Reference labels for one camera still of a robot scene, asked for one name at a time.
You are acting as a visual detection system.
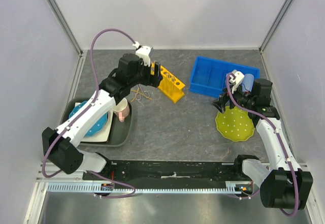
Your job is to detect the slotted cable duct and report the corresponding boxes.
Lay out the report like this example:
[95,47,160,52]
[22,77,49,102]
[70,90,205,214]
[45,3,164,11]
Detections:
[47,182,241,194]

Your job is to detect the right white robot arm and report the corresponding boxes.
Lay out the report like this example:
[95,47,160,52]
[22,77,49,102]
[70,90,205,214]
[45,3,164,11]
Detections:
[212,76,313,215]

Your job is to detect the plastic wash bottle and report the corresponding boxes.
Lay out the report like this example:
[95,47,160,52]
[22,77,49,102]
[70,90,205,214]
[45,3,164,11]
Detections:
[242,74,254,92]

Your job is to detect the green dotted plate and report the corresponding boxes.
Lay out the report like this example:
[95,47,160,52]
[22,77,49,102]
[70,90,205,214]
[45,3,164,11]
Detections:
[215,106,255,142]

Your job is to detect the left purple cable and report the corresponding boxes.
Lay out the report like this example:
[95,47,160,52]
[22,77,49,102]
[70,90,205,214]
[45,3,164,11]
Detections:
[42,28,139,199]

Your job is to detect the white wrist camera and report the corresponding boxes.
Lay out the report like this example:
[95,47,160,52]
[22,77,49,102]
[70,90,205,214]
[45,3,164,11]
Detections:
[133,42,153,67]
[226,70,244,93]

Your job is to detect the pink small cup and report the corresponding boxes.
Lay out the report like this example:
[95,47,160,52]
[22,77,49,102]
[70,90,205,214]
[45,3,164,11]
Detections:
[113,98,130,122]

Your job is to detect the blue dotted plate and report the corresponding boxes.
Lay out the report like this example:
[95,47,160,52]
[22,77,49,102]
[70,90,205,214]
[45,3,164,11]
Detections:
[69,101,108,137]

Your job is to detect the dark green tray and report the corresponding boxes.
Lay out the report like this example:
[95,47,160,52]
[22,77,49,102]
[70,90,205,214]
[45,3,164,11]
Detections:
[58,97,136,148]

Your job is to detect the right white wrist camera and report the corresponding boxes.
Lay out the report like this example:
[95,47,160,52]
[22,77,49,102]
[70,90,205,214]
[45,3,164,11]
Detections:
[226,70,244,93]

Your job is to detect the yellow test tube rack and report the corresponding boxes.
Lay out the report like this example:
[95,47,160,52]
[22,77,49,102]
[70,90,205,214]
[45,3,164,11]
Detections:
[158,66,185,103]

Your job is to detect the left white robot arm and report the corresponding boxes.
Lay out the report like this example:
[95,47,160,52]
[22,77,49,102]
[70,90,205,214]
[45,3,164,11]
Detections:
[42,53,163,180]

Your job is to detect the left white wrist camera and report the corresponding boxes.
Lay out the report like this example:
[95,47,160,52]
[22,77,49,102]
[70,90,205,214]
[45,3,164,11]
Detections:
[133,42,153,67]

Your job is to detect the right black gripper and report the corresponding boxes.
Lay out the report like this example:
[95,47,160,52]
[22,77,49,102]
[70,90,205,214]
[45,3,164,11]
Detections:
[210,81,255,114]

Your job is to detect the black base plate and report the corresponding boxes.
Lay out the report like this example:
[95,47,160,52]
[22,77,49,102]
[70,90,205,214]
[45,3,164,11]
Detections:
[82,159,262,189]

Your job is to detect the blue plastic bin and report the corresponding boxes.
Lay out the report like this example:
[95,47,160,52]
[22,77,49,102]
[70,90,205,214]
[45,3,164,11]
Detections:
[189,56,260,98]

